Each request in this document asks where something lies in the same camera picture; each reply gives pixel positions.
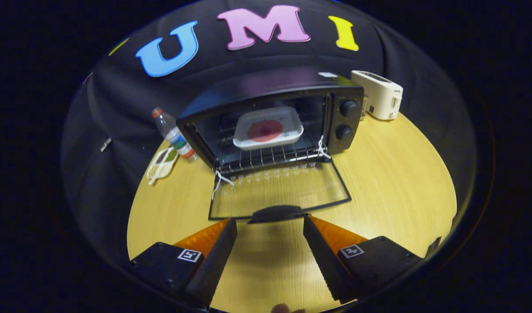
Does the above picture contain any white divided snack tray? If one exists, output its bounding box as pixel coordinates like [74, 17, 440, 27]
[146, 147, 180, 185]

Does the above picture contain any white square food plate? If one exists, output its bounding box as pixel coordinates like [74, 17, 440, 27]
[233, 107, 304, 151]

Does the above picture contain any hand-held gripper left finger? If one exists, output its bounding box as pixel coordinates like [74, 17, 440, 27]
[124, 217, 238, 307]

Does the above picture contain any black backdrop cloth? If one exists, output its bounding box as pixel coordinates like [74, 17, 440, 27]
[60, 0, 477, 266]

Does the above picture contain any pink round food slice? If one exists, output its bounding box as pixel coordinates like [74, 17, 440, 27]
[248, 120, 284, 143]

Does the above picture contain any oven wire rack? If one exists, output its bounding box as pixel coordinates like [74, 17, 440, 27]
[214, 141, 330, 173]

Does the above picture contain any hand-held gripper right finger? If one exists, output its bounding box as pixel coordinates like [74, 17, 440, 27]
[303, 214, 425, 305]

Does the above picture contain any white pop-up toaster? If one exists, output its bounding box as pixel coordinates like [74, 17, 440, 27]
[351, 70, 404, 121]

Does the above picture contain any clear plastic water bottle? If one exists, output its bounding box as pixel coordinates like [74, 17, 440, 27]
[151, 107, 197, 160]

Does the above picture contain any black toaster oven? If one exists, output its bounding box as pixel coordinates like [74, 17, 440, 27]
[176, 66, 365, 224]

